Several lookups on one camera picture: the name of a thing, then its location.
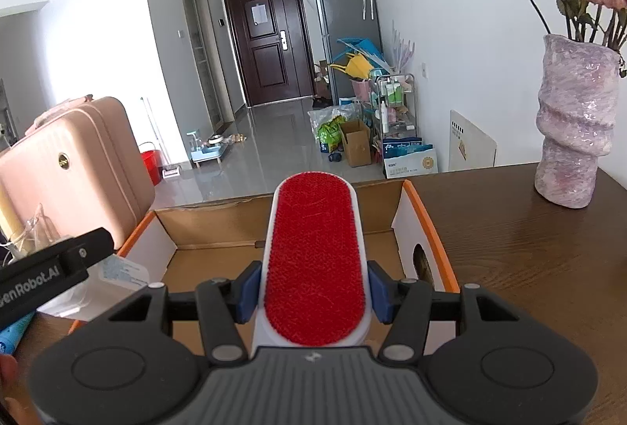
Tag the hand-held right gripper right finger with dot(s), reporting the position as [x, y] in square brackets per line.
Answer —
[379, 292]

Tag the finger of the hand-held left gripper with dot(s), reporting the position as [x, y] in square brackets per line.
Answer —
[90, 246]

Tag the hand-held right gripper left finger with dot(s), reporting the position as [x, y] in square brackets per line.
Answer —
[247, 295]

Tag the white rectangular plastic container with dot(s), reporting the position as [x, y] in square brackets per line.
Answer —
[117, 273]

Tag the orange-red cardboard box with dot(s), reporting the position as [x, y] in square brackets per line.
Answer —
[215, 229]

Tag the red and white lint brush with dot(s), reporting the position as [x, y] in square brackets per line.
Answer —
[313, 258]

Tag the person's left hand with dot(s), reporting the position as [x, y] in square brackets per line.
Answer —
[6, 378]

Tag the pink ribbed suitcase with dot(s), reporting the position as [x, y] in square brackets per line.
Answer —
[73, 170]

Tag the red bucket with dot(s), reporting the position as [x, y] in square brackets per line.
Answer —
[151, 165]

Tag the white mop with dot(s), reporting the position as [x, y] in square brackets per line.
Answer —
[170, 169]

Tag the blue and white carton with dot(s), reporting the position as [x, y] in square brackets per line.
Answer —
[409, 160]

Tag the blue pet feeder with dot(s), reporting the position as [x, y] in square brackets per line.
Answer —
[208, 150]

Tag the open brown cardboard box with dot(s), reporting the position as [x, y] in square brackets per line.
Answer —
[355, 143]

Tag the green bag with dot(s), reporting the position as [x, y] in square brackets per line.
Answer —
[329, 133]

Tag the white leaning board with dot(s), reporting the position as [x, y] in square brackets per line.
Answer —
[472, 143]

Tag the metal trolley rack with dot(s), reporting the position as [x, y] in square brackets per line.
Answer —
[394, 106]

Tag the pink basket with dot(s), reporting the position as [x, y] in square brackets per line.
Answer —
[361, 90]

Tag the glass interior door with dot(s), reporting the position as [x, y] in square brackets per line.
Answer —
[201, 52]

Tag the yellow plastic hangers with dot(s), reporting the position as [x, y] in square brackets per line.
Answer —
[355, 67]

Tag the blue plastic hangers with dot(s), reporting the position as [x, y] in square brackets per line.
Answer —
[360, 47]

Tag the clear plastic hangers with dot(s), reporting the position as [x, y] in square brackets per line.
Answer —
[404, 47]

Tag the pink twisted vase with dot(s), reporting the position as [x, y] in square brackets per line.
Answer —
[573, 126]

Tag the dark brown entrance door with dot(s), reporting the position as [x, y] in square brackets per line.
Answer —
[267, 38]

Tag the grey refrigerator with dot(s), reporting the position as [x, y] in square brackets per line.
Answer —
[343, 23]

